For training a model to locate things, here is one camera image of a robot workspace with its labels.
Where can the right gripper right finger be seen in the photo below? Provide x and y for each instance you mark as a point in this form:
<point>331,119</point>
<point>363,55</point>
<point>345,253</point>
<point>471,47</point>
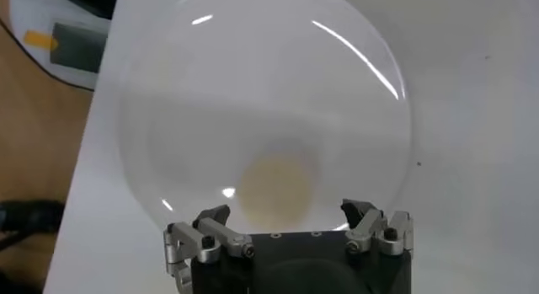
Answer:
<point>370,232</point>

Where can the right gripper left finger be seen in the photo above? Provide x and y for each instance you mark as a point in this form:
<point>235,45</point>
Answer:
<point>210,236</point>

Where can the white steamed baozi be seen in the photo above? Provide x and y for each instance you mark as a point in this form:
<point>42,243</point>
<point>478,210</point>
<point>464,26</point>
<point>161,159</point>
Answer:
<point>275,190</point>

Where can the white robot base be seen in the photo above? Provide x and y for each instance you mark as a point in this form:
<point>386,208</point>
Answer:
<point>76,47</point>

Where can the white round plate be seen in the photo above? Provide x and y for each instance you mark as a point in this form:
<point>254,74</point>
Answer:
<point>252,89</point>

